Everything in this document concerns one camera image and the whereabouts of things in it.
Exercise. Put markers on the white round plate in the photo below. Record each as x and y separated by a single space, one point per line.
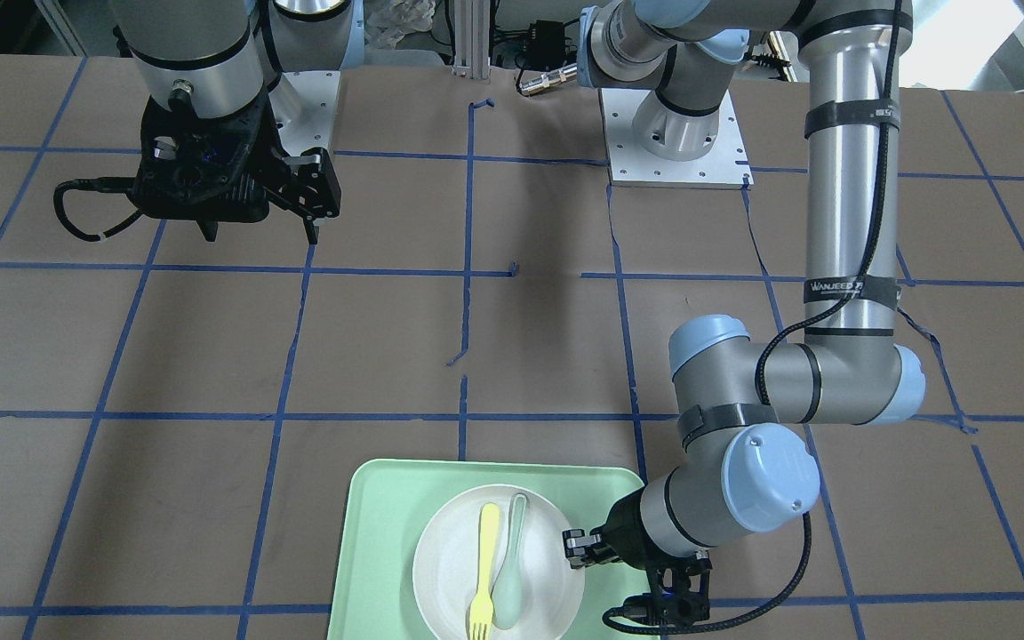
446 565

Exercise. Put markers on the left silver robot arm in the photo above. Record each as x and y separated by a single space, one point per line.
745 471

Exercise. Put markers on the light green serving tray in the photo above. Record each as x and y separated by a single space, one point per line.
390 504

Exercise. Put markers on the aluminium frame post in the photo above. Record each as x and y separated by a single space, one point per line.
471 51

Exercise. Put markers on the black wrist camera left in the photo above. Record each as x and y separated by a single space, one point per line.
679 593

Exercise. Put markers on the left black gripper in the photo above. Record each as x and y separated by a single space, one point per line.
626 532

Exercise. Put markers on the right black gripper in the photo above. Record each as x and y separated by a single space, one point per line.
308 184

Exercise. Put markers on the gold cylindrical tool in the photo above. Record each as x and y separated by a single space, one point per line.
547 81

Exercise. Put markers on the pale green plastic spoon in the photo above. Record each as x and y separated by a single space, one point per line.
508 591

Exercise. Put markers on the yellow plastic fork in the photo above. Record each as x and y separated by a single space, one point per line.
481 609

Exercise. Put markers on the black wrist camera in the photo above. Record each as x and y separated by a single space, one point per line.
679 593
185 176

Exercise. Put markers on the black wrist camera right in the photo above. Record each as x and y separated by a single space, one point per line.
185 176

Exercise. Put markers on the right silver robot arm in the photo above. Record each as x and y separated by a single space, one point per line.
243 96

